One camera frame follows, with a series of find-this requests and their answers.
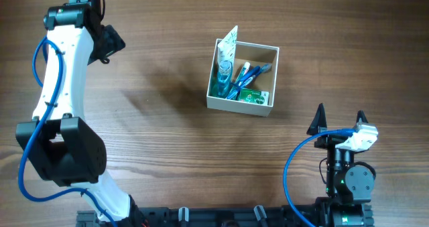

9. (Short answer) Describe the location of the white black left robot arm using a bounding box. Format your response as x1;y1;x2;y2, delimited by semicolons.
15;0;141;226

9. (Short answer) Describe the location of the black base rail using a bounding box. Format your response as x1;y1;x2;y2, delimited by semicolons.
75;205;375;227

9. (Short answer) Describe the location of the white square box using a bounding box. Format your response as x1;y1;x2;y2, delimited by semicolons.
206;41;280;117

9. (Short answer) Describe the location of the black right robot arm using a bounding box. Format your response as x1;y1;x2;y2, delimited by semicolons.
303;104;378;226

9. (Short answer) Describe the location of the green Dettol soap pack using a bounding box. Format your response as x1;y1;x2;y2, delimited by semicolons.
237;88;269;106

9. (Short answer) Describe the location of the blue disposable razor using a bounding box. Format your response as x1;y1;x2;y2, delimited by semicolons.
231;66;261;91

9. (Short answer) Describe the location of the blue white toothbrush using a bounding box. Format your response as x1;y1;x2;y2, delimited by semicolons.
226;64;272;100

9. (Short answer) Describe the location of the Colgate toothpaste tube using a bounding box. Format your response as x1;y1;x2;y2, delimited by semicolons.
235;62;250;84

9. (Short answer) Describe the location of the blue Listerine mouthwash bottle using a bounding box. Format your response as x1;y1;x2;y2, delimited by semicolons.
217;60;233;98

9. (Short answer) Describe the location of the white patterned cream tube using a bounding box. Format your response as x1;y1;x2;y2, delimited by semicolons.
217;25;238;64

